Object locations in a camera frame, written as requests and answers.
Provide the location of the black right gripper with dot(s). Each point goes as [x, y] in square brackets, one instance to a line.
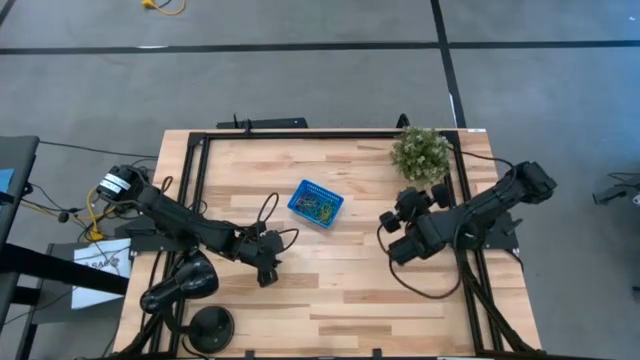
[414, 205]

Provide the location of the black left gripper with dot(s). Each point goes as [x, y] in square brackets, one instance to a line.
[260, 247]

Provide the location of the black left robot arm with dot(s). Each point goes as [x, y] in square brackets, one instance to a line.
[175, 220]

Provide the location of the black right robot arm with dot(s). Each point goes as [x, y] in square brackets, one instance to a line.
[480, 210]

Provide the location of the green potted artificial plant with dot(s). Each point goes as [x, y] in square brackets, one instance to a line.
[421, 154]

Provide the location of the black desk lamp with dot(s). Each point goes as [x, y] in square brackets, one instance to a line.
[190, 280]

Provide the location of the blue plastic basket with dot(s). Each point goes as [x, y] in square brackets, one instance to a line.
[320, 188]

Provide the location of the small black object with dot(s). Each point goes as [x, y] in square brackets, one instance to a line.
[403, 121]

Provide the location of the white paper sheet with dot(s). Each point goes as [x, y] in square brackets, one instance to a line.
[95, 295]

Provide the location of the black floor device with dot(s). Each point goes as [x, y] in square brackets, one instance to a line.
[607, 192]

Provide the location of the black beam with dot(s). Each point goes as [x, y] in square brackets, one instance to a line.
[50, 267]

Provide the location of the dark grey side table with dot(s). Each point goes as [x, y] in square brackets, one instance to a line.
[15, 155]

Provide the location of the blue object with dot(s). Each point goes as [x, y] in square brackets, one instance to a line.
[5, 180]

